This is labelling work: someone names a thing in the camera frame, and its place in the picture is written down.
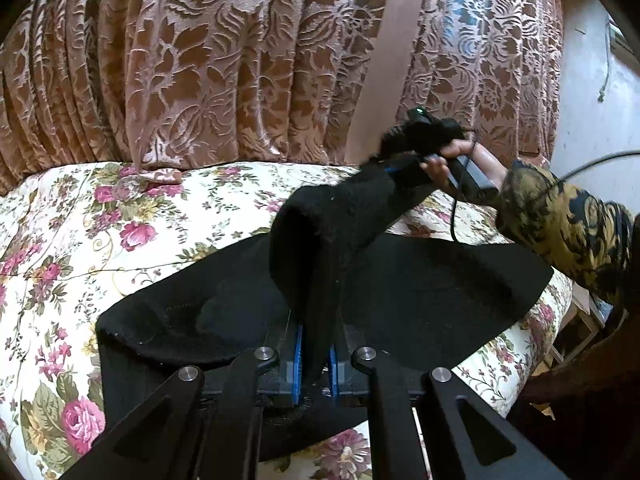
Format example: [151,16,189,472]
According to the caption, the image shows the person's dark clothing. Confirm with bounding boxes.
[505,305,640,480]

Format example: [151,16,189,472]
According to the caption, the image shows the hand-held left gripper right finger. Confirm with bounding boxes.
[325,345,571,480]

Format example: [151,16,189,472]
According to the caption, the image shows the person's right hand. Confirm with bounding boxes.
[421,139,507,196]

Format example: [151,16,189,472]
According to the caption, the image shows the white wooden frame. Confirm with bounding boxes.
[545,285,617,376]

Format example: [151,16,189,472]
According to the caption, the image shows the black pants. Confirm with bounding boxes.
[95,159,555,463]

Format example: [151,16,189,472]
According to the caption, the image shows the white wall cord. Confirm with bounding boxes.
[597,52,615,107]

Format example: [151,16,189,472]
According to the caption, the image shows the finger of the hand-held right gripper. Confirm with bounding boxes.
[370,154,428,177]

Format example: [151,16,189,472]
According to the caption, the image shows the brown floral curtain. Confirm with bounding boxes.
[0,0,563,196]

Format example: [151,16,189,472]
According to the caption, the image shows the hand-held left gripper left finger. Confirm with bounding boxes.
[60,324,306,480]

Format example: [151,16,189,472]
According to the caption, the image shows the black cable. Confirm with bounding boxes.
[449,150,640,243]

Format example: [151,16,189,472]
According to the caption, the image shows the floral bed sheet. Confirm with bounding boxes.
[0,160,573,480]

